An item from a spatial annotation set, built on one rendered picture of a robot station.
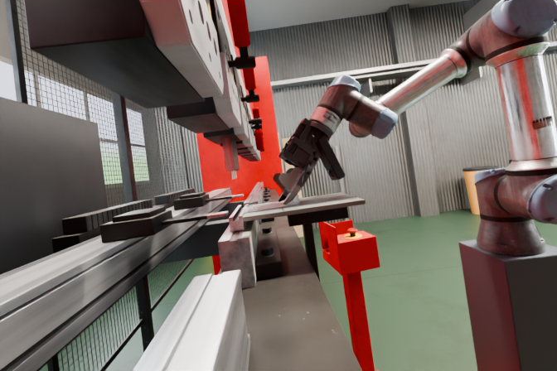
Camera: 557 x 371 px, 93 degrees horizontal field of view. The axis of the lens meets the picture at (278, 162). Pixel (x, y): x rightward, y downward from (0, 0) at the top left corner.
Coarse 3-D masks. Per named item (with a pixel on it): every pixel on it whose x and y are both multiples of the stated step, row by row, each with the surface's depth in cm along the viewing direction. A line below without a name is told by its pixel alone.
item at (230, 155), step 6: (222, 138) 59; (228, 138) 59; (228, 144) 59; (234, 144) 64; (228, 150) 59; (234, 150) 62; (228, 156) 59; (234, 156) 61; (228, 162) 59; (234, 162) 59; (228, 168) 59; (234, 168) 59; (234, 174) 64
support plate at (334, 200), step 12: (264, 204) 71; (300, 204) 62; (312, 204) 60; (324, 204) 57; (336, 204) 56; (348, 204) 56; (360, 204) 56; (252, 216) 55; (264, 216) 55; (276, 216) 55
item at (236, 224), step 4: (248, 204) 76; (236, 208) 70; (240, 208) 74; (236, 212) 64; (240, 212) 68; (232, 216) 58; (236, 216) 62; (240, 216) 57; (232, 220) 57; (236, 220) 57; (240, 220) 57; (232, 224) 57; (236, 224) 57; (240, 224) 57; (232, 228) 57; (236, 228) 57; (240, 228) 57
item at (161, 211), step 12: (120, 216) 57; (132, 216) 57; (144, 216) 57; (156, 216) 58; (168, 216) 65; (192, 216) 63; (204, 216) 61; (216, 216) 61; (108, 228) 56; (120, 228) 56; (132, 228) 56; (144, 228) 56; (156, 228) 58; (108, 240) 56
